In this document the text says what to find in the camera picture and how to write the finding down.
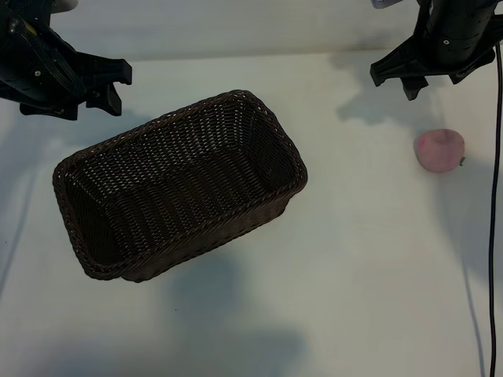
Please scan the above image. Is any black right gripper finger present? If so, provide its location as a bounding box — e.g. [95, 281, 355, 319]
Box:
[401, 74, 428, 101]
[450, 49, 495, 85]

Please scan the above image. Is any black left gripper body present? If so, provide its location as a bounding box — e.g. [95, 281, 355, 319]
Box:
[0, 19, 133, 108]

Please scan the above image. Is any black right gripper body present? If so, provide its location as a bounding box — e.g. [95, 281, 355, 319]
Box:
[371, 17, 495, 87]

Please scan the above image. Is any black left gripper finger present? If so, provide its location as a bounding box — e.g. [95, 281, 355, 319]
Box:
[85, 80, 123, 118]
[19, 102, 82, 120]

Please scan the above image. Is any pink peach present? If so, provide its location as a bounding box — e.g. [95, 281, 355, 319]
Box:
[414, 127, 468, 174]

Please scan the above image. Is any dark brown woven basket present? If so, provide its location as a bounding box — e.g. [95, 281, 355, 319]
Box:
[52, 89, 309, 284]

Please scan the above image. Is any black ribbed cable sleeve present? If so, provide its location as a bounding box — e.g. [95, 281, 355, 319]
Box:
[21, 21, 87, 96]

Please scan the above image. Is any smooth thin black cable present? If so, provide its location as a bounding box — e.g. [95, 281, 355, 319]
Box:
[488, 41, 503, 377]

